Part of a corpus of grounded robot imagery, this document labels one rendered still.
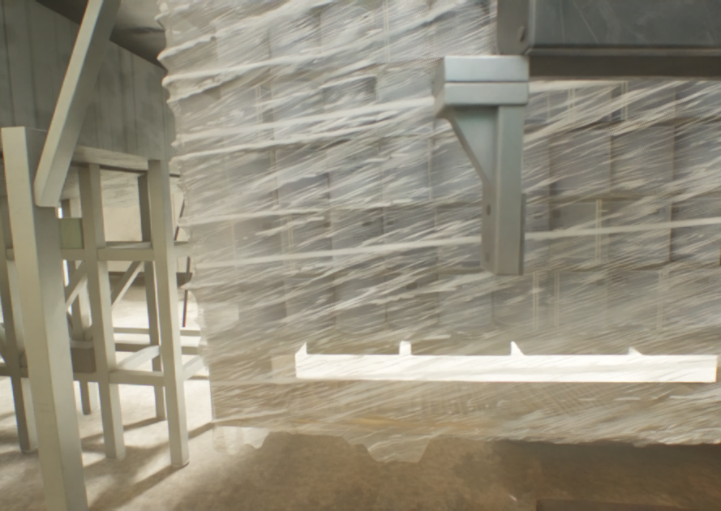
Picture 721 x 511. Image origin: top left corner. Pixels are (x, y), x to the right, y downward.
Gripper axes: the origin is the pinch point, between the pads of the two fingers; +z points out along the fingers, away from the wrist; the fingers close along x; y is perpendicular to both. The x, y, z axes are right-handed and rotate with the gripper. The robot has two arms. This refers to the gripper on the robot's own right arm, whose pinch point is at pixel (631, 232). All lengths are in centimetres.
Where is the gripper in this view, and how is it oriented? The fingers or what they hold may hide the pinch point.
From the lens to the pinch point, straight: 24.9
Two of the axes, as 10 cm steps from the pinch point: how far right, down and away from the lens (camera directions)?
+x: 10.0, -0.1, -0.1
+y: -0.1, 1.2, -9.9
